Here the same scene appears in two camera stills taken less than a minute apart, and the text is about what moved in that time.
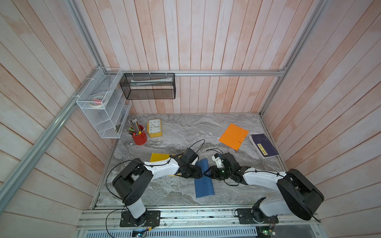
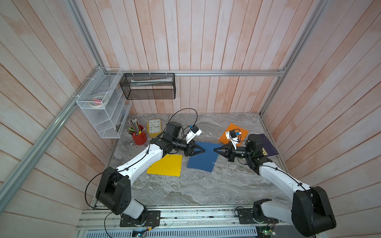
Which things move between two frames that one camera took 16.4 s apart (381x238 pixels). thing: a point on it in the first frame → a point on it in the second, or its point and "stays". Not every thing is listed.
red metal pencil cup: [141, 139] stays
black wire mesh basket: [149, 86] stays
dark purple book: [263, 146] stays
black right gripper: [213, 172] → [230, 153]
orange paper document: [233, 136] stays
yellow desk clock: [154, 128] stays
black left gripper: [196, 175] → [190, 149]
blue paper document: [204, 187] → [205, 161]
